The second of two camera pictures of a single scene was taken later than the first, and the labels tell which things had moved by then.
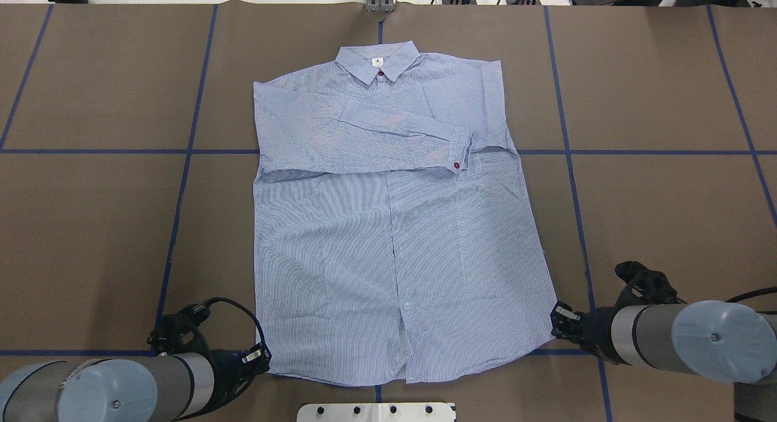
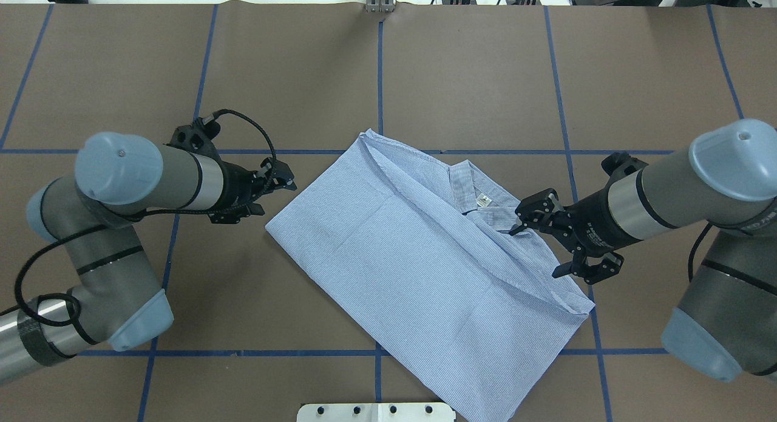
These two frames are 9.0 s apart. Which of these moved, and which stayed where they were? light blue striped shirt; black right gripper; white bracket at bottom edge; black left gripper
Moved: black left gripper; black right gripper; light blue striped shirt
Stayed: white bracket at bottom edge
